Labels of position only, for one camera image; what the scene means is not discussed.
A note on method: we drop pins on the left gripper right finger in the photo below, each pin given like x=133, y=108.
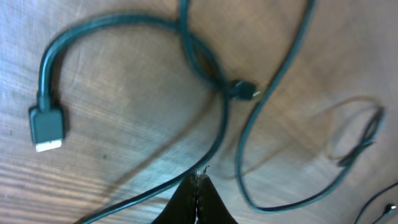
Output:
x=210, y=207

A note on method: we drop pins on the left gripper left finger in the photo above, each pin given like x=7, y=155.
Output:
x=181, y=208

